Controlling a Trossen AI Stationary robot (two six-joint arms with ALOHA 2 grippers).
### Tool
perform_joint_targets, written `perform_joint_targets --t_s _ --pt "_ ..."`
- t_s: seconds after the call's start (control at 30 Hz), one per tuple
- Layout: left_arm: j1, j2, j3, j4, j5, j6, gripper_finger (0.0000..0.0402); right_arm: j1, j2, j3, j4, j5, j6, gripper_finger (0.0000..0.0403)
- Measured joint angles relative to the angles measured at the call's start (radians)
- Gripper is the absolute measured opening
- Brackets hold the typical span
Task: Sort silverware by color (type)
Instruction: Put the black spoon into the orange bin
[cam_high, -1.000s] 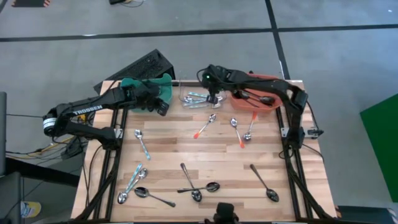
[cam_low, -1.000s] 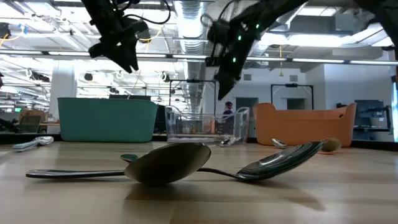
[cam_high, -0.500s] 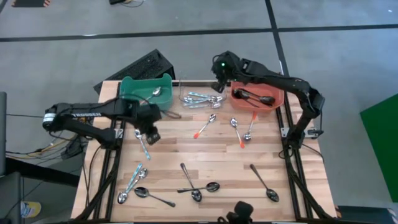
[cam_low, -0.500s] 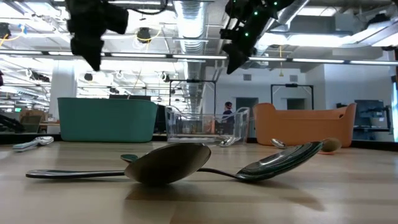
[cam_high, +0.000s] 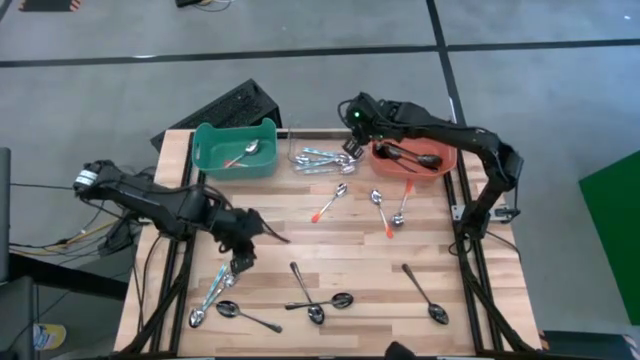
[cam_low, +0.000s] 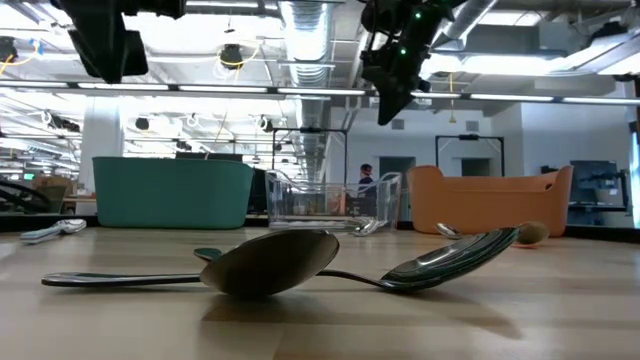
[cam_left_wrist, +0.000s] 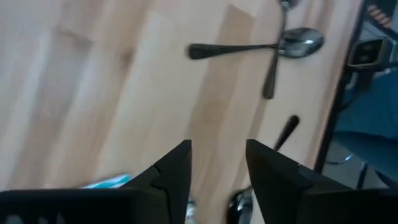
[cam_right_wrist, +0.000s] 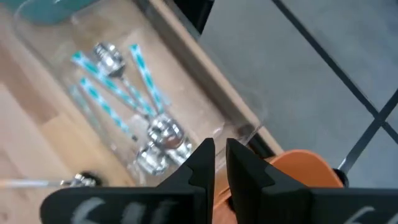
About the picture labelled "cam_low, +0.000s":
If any glowing blue screen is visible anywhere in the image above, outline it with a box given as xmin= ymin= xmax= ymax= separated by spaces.
xmin=628 ymin=130 xmax=640 ymax=229

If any clear plastic bin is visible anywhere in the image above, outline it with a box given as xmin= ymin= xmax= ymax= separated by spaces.
xmin=264 ymin=169 xmax=404 ymax=234

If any brown office chair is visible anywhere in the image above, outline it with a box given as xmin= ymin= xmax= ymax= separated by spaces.
xmin=29 ymin=174 xmax=74 ymax=216

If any black computer monitor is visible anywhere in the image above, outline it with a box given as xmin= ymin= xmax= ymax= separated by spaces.
xmin=568 ymin=159 xmax=630 ymax=211

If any black dome camera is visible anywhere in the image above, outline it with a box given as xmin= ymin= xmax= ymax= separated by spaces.
xmin=218 ymin=42 xmax=246 ymax=71

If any yellow hanging cord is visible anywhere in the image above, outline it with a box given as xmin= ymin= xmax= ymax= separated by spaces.
xmin=447 ymin=72 xmax=457 ymax=125

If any large ribbed silver duct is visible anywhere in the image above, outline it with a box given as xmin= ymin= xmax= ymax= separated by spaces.
xmin=278 ymin=0 xmax=334 ymax=184

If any slanted silver ceiling duct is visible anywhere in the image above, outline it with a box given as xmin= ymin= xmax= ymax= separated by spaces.
xmin=419 ymin=0 xmax=501 ymax=94

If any black aluminium frame rail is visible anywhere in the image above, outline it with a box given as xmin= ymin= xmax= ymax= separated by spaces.
xmin=0 ymin=213 xmax=99 ymax=233
xmin=563 ymin=223 xmax=640 ymax=245

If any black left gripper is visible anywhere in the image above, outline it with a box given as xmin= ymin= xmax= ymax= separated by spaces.
xmin=52 ymin=0 xmax=126 ymax=85

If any green plastic bin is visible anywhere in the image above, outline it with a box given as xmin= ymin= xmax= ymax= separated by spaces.
xmin=92 ymin=156 xmax=255 ymax=231

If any black metal spoon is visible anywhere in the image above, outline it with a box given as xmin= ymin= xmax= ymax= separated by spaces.
xmin=41 ymin=225 xmax=521 ymax=294
xmin=199 ymin=228 xmax=341 ymax=300

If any person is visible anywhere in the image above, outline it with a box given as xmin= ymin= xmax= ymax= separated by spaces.
xmin=356 ymin=162 xmax=377 ymax=217

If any long LED light bar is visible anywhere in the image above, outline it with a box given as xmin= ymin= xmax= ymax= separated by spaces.
xmin=0 ymin=78 xmax=640 ymax=107

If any teal patterned handle spoon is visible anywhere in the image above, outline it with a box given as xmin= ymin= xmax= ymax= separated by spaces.
xmin=19 ymin=218 xmax=88 ymax=245
xmin=193 ymin=246 xmax=225 ymax=263
xmin=349 ymin=218 xmax=390 ymax=238

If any small round tan object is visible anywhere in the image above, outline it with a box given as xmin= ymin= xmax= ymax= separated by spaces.
xmin=514 ymin=220 xmax=550 ymax=250

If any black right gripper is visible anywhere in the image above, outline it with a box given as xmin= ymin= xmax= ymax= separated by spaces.
xmin=359 ymin=0 xmax=441 ymax=126

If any black station frame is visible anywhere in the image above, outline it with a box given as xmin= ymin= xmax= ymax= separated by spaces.
xmin=433 ymin=133 xmax=506 ymax=177

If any orange plastic bin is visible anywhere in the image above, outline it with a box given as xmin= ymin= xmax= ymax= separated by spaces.
xmin=405 ymin=164 xmax=575 ymax=238

